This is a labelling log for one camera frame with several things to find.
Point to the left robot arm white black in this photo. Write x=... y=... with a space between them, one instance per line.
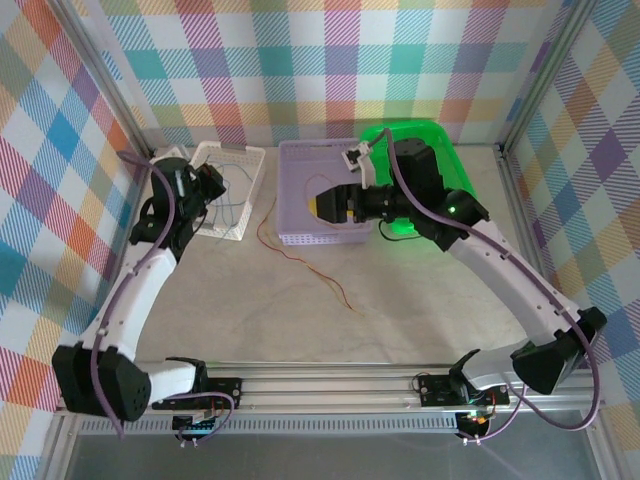
x=145 y=290

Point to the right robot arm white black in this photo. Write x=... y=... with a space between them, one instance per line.
x=500 y=270

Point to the green plastic basket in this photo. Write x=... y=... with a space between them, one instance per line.
x=450 y=150

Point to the white plastic basket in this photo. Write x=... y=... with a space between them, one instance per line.
x=255 y=170

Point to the purple plastic basket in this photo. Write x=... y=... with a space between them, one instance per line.
x=295 y=170

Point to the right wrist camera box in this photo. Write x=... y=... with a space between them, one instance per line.
x=367 y=172

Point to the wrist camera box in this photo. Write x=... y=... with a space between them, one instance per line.
x=367 y=172
x=175 y=151

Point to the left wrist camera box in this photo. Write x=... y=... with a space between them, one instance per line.
x=175 y=151

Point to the aluminium side rail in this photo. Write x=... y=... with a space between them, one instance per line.
x=520 y=210

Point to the aluminium frame post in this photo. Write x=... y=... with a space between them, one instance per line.
x=110 y=90
x=545 y=75

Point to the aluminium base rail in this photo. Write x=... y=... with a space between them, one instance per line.
x=325 y=395

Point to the aluminium frame leg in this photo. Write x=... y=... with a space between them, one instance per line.
x=62 y=450
x=600 y=450

